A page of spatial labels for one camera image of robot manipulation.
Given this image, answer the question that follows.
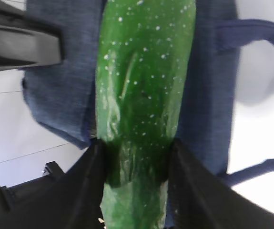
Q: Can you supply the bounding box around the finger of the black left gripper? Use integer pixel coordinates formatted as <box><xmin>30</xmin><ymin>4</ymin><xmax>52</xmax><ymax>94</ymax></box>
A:
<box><xmin>0</xmin><ymin>4</ymin><xmax>63</xmax><ymax>71</ymax></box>

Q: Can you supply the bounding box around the dark navy fabric lunch bag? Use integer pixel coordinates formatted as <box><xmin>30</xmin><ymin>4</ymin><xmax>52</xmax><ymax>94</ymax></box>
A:
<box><xmin>21</xmin><ymin>0</ymin><xmax>274</xmax><ymax>229</ymax></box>

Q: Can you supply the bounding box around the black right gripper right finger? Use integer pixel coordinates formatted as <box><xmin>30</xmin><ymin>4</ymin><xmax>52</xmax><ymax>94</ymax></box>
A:
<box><xmin>168</xmin><ymin>138</ymin><xmax>274</xmax><ymax>229</ymax></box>

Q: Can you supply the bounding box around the green cucumber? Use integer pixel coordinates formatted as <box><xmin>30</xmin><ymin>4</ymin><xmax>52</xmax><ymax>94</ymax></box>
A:
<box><xmin>96</xmin><ymin>0</ymin><xmax>196</xmax><ymax>229</ymax></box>

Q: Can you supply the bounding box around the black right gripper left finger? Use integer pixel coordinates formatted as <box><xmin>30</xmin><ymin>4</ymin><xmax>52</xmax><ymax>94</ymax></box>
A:
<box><xmin>0</xmin><ymin>139</ymin><xmax>106</xmax><ymax>229</ymax></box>

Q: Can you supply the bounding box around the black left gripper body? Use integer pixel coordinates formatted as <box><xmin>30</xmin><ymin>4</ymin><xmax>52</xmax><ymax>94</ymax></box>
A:
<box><xmin>0</xmin><ymin>161</ymin><xmax>65</xmax><ymax>215</ymax></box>

